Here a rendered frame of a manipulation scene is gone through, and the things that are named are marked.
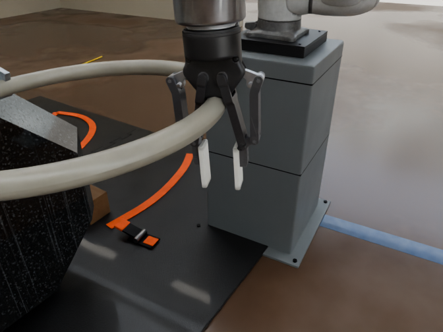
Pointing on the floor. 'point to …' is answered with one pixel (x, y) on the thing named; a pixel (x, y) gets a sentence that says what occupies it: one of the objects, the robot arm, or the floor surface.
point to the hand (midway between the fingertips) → (221, 166)
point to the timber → (100, 197)
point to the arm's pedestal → (277, 153)
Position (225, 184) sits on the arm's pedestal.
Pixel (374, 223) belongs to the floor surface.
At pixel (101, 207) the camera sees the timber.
